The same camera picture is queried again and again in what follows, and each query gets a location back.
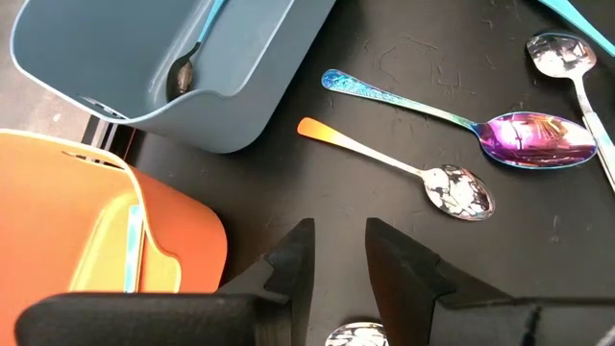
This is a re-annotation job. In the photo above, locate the silver spoon teal patterned handle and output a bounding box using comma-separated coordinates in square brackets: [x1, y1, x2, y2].
[525, 32, 615, 193]
[123, 204, 146, 294]

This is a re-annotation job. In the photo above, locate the black spoon teal handle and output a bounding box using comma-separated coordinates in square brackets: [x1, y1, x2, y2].
[165, 0, 228, 103]
[536, 0, 615, 58]

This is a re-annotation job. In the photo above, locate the black aluminium table frame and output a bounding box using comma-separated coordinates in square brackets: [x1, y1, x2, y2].
[80, 114, 138, 162]

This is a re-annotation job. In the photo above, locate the iridescent rainbow spoon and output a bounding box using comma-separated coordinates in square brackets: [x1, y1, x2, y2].
[320, 68, 600, 171]

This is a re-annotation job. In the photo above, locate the silver spoon orange handle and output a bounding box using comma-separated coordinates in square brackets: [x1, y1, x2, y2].
[296, 116, 497, 223]
[324, 320, 389, 346]

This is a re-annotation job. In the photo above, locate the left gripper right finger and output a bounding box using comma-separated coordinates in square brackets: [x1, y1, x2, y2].
[364, 216, 615, 346]

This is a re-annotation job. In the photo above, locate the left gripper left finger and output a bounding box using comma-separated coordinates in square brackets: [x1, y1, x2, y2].
[13, 217, 317, 346]

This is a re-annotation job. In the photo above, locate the large grey-blue plastic bin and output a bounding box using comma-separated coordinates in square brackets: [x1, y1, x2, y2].
[9, 0, 337, 155]

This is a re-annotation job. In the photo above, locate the large orange plastic bin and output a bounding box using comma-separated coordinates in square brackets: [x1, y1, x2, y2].
[0, 128, 230, 346]

